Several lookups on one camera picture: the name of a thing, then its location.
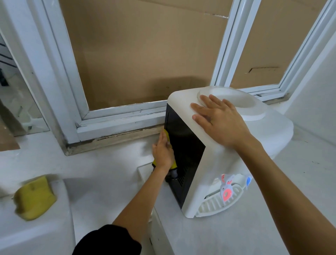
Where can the person's right hand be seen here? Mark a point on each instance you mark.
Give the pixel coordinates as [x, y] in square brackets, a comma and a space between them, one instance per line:
[223, 123]

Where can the person's left hand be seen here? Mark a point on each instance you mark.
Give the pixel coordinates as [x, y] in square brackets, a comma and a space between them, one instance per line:
[162, 153]

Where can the yellow grey cleaning cloth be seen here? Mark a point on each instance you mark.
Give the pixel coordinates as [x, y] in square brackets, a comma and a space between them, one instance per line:
[174, 168]

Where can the white water dispenser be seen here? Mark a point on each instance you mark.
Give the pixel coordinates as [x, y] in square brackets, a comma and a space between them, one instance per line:
[249, 131]

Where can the white drip tray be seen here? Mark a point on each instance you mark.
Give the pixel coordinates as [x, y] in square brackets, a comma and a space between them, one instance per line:
[220, 202]

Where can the person's left forearm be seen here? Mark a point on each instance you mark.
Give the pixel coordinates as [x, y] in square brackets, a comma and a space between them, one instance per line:
[139, 205]

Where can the blue tap lever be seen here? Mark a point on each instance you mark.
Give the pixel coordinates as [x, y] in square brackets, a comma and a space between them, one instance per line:
[248, 181]

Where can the red tap lever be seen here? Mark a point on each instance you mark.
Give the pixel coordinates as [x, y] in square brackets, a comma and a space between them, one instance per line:
[226, 191]

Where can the brown cardboard window cover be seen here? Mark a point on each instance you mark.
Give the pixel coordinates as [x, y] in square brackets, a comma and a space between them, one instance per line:
[275, 39]
[144, 50]

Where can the yellow sponge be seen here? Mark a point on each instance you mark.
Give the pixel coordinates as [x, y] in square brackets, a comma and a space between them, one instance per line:
[34, 198]

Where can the white ceramic sink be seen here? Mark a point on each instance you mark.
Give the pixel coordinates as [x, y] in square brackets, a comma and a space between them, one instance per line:
[39, 226]

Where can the large taped brown cardboard sheet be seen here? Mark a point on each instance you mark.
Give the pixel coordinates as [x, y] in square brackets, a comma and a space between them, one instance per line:
[8, 131]

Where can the white window frame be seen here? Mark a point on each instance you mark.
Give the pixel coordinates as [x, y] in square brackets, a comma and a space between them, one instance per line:
[60, 92]

